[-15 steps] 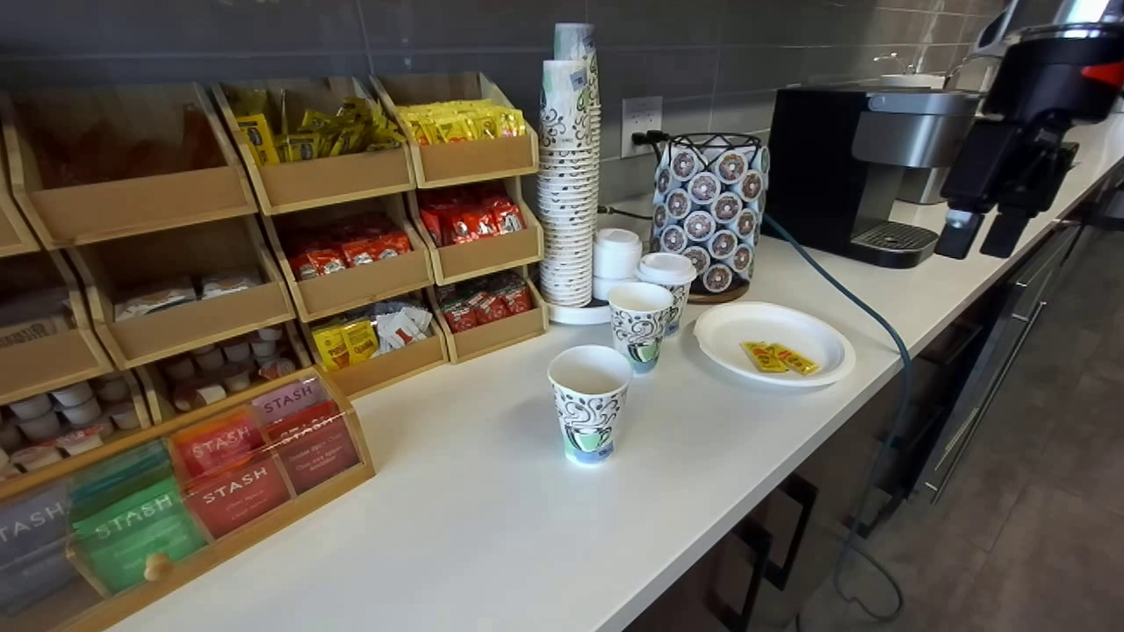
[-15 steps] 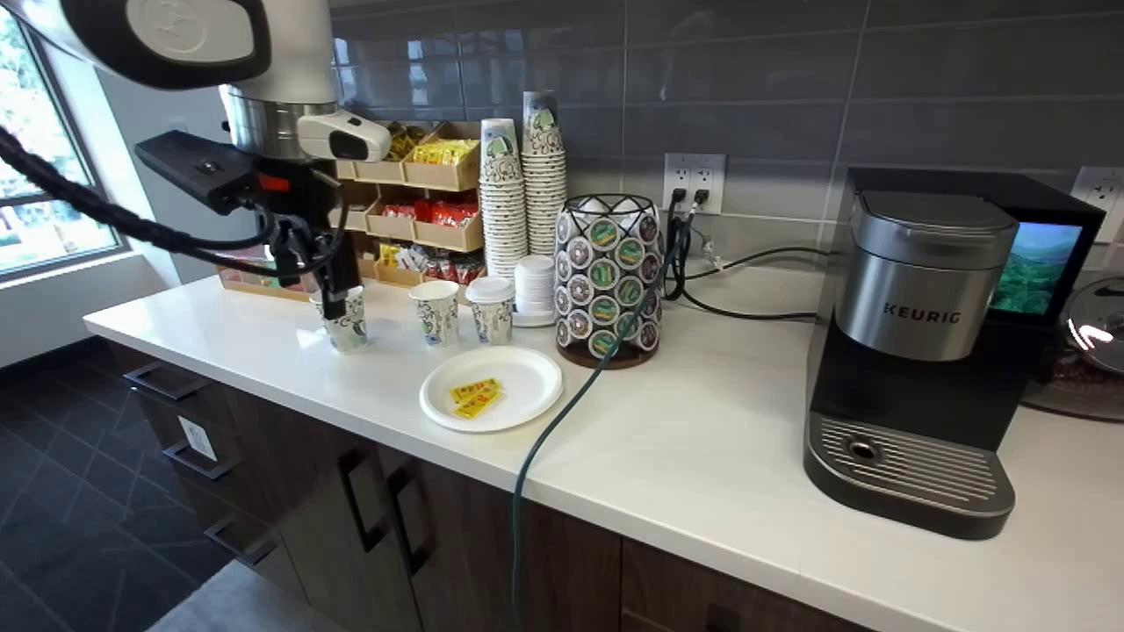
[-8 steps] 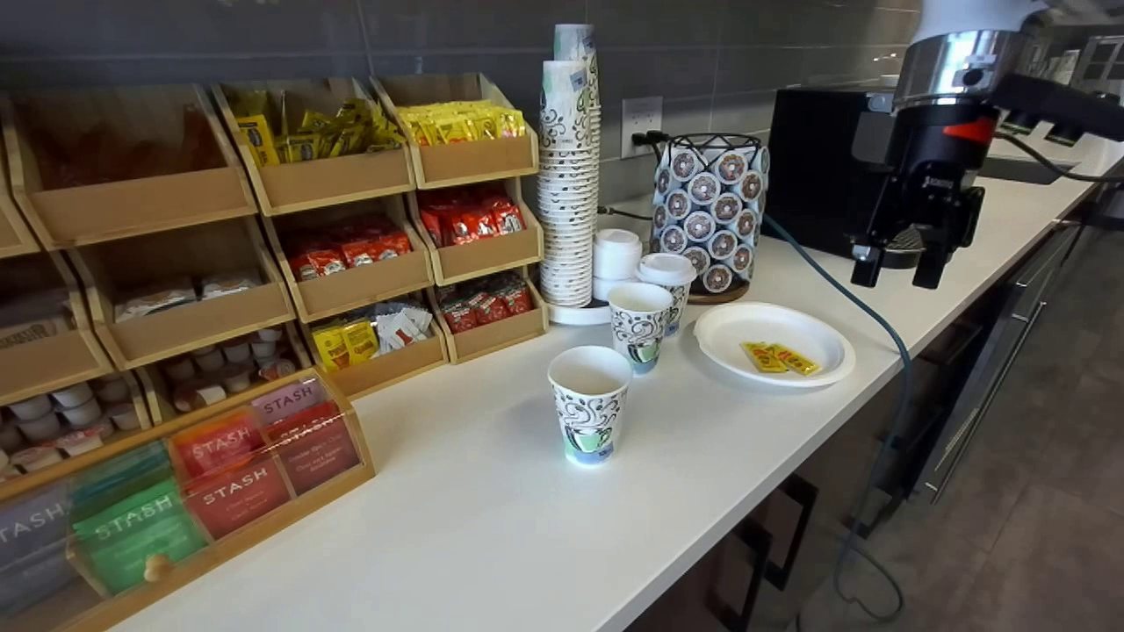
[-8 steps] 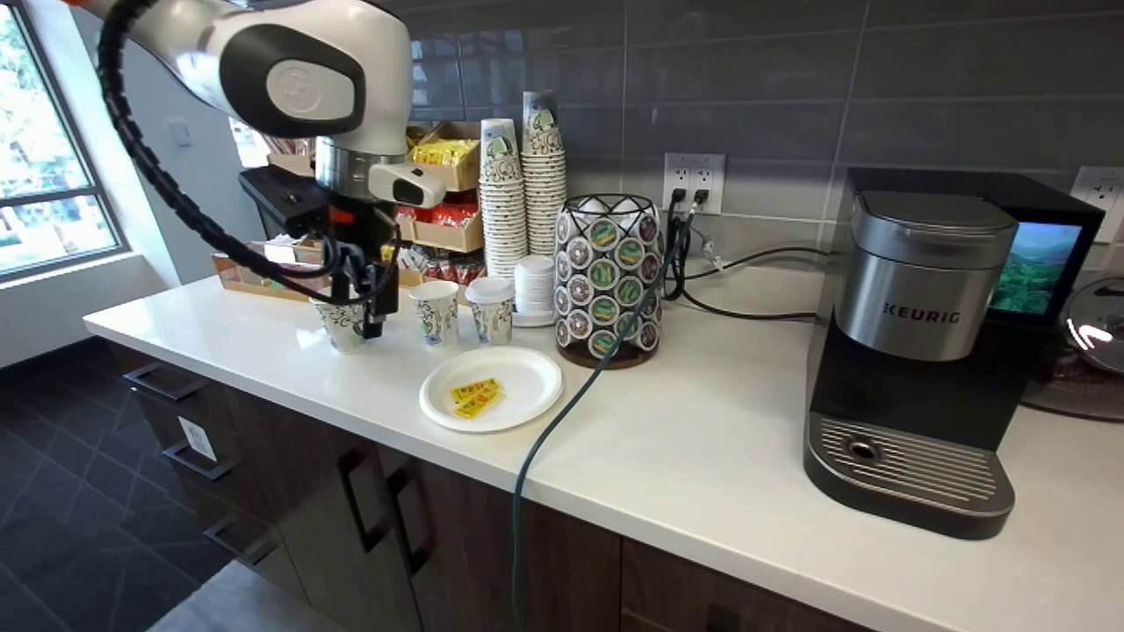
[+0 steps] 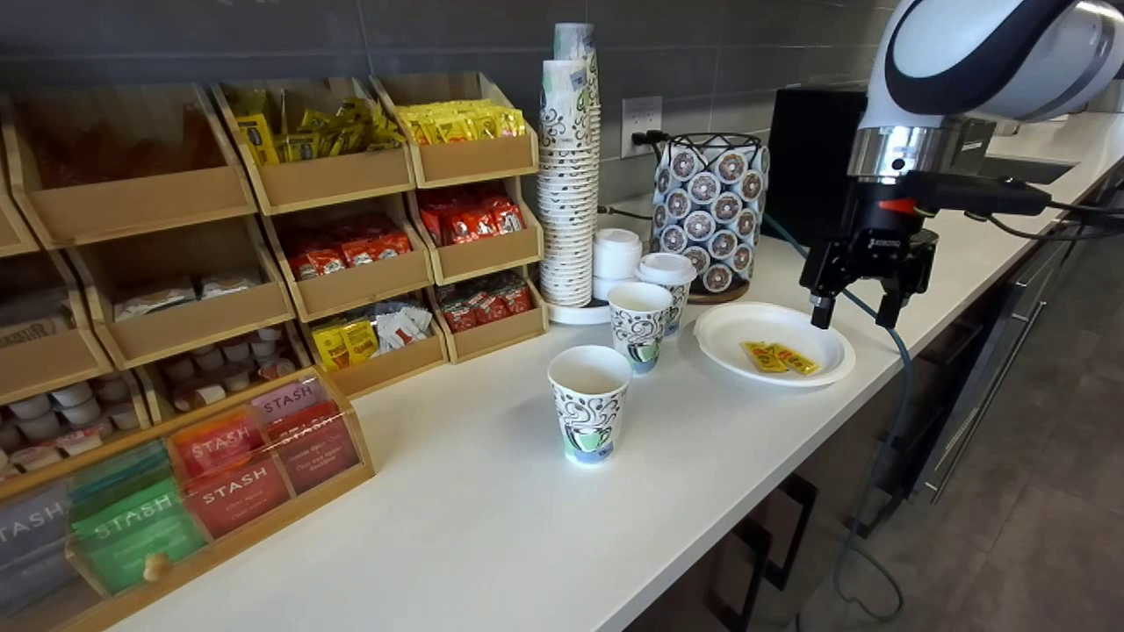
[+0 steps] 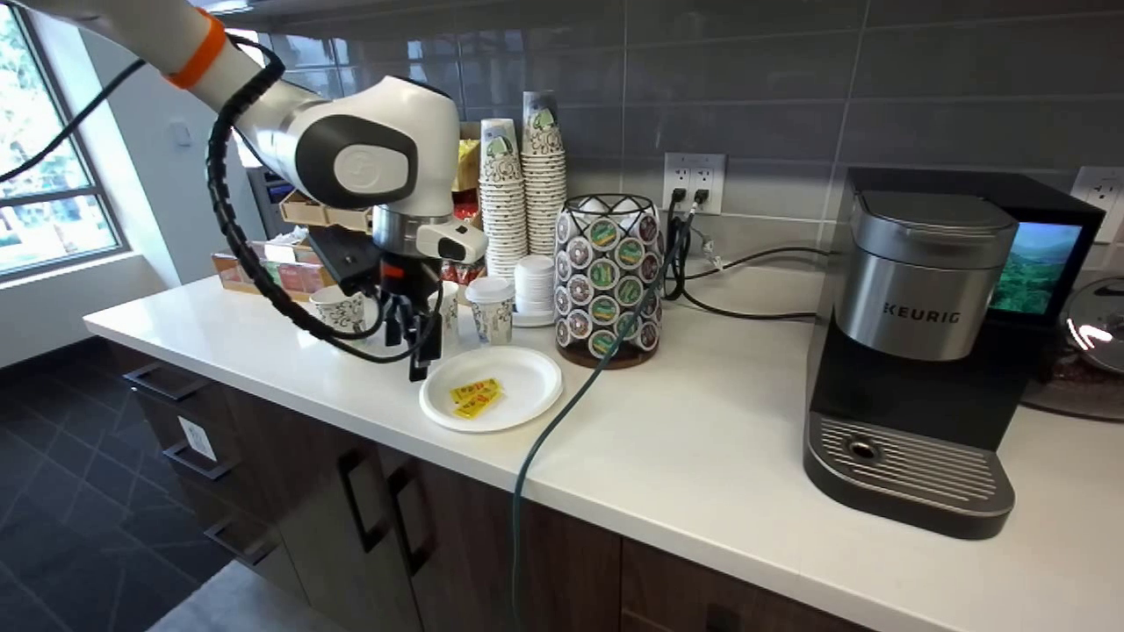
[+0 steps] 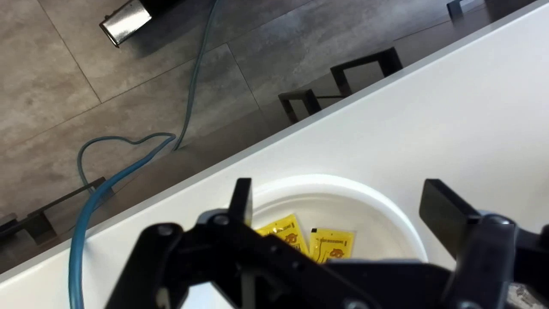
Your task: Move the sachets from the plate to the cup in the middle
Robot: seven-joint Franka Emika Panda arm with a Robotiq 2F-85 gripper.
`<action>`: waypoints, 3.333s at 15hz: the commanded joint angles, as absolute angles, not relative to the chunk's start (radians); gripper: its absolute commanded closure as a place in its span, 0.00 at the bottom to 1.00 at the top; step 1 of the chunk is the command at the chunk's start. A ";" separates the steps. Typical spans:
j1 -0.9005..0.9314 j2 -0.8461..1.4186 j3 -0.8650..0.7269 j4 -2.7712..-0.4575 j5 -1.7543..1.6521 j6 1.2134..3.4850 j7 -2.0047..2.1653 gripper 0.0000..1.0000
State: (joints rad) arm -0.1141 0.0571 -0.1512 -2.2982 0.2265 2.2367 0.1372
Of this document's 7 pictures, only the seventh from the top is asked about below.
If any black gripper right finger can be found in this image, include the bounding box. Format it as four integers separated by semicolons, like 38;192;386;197
419;176;482;262

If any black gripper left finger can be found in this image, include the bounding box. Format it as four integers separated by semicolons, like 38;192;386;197
227;176;254;228

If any yellow sachet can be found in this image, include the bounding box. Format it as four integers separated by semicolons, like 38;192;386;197
307;226;357;264
254;212;313;257

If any white paper plate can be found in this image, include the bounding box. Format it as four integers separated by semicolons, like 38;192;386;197
237;173;429;271

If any silver metal foot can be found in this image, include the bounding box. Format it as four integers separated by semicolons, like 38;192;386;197
100;0;156;48

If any blue cable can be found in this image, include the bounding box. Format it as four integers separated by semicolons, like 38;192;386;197
67;0;220;309

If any black stool frame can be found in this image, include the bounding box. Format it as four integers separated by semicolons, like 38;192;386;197
0;176;110;245
278;46;405;123

